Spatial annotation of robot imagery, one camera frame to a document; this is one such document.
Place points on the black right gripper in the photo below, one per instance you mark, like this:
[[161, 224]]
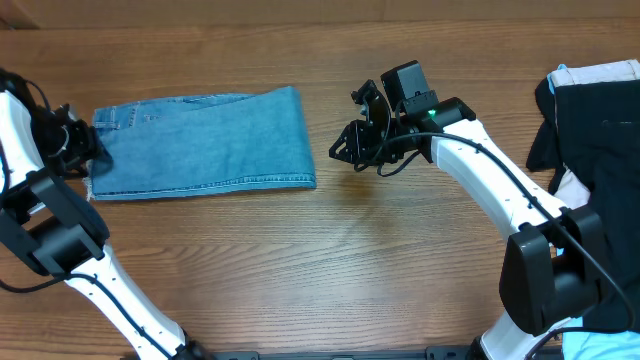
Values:
[[373, 132]]

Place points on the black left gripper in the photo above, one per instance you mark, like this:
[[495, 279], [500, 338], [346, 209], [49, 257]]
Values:
[[87, 143]]

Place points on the light blue denim jeans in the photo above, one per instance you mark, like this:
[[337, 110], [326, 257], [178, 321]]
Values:
[[201, 145]]

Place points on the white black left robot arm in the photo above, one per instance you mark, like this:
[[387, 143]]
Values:
[[58, 234]]

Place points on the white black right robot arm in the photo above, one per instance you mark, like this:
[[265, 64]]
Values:
[[554, 269]]

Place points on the black garment in pile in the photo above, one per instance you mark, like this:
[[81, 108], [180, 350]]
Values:
[[592, 131]]

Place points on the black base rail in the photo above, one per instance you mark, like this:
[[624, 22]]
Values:
[[429, 353]]

